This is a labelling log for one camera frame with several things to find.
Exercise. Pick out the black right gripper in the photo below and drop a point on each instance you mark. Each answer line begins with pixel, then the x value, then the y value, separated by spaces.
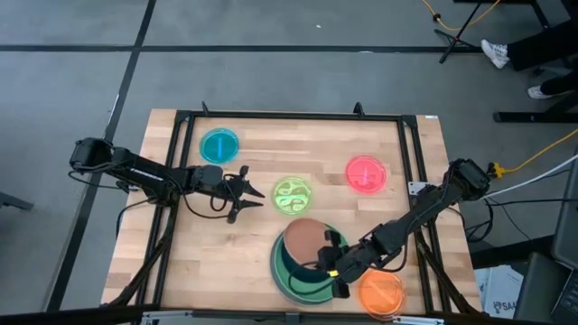
pixel 347 264

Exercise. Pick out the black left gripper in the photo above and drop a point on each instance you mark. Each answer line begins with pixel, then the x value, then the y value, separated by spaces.
pixel 214 180

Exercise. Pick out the dark teal plastic plate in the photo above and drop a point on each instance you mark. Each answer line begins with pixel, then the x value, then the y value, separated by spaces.
pixel 298 273

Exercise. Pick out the brown plastic plate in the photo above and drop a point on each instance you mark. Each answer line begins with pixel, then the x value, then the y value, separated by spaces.
pixel 303 239

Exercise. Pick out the small green patterned translucent plate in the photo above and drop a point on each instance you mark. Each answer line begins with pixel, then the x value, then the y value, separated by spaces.
pixel 292 195

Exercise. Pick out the small blue translucent plate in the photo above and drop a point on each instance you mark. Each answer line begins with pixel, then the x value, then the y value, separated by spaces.
pixel 219 145

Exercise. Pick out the small orange translucent plate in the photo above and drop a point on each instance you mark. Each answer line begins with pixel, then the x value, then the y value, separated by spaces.
pixel 381 293

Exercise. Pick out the small red translucent plate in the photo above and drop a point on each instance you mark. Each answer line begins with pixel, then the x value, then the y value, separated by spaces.
pixel 366 174

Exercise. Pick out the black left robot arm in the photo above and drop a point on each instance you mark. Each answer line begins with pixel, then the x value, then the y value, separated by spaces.
pixel 135 171

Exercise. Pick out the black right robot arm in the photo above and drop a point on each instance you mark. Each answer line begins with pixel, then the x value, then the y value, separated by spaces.
pixel 429 203

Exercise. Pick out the large grey plastic plate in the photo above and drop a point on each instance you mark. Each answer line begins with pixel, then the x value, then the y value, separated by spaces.
pixel 271 266

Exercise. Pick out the white printed cardboard box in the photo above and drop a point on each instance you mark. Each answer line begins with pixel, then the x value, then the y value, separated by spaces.
pixel 499 291

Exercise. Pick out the black horizontal beam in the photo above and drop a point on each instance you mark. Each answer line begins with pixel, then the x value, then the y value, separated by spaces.
pixel 68 316

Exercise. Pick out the black equipment case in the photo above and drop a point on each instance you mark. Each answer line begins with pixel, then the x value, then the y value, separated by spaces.
pixel 548 271

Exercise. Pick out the black floor object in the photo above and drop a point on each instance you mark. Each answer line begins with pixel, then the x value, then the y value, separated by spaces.
pixel 15 202

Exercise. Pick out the black furniture base bar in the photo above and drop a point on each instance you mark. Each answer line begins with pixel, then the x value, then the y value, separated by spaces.
pixel 533 116

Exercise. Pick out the black tripod stand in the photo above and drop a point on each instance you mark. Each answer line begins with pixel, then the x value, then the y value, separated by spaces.
pixel 458 34

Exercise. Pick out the person's leg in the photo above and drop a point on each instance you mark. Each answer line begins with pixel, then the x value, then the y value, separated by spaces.
pixel 562 83
pixel 542 45

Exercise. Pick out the black metal table frame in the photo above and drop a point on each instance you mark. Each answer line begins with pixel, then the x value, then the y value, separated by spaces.
pixel 293 115

